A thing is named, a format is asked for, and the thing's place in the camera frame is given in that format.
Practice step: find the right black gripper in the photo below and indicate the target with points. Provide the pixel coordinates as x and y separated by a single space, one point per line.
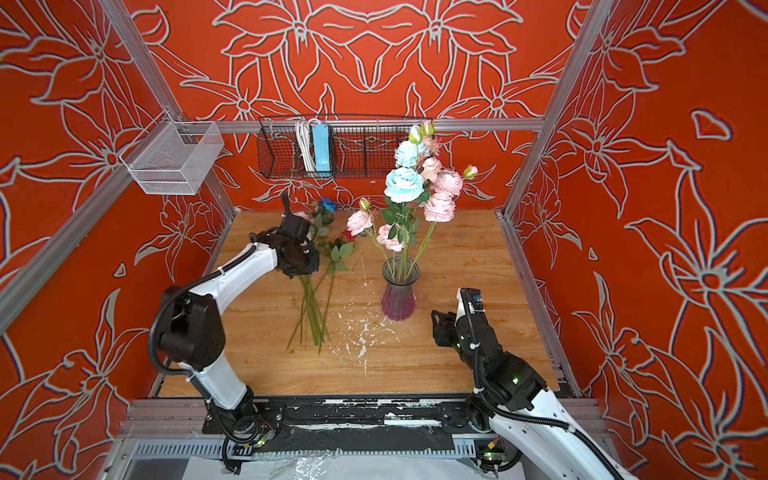
444 327

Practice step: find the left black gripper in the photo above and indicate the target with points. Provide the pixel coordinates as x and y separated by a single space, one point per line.
313 267

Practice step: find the pink peony flower stem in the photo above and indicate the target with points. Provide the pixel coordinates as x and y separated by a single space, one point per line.
389 228

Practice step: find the purple glass fluted vase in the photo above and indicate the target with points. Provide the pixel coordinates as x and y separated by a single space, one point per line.
399 300

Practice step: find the green flower stem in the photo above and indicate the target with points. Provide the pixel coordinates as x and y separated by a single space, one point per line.
429 165

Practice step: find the light blue peony stem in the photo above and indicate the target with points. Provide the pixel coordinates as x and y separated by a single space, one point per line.
404 189

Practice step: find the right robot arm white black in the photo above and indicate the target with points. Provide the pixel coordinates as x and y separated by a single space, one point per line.
512 399

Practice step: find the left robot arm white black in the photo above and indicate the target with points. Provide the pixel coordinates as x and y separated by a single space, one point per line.
187 337

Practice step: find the bunch of artificial flowers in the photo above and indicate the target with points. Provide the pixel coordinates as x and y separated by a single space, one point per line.
317 286

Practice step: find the light blue box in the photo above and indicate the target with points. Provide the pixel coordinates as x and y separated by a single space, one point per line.
321 144

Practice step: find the black wire wall basket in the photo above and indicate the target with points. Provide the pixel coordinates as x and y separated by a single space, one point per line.
362 146

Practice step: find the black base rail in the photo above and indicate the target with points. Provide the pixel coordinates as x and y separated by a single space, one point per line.
407 424

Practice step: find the white mesh wall basket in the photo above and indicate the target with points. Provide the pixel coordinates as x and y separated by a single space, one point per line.
167 161

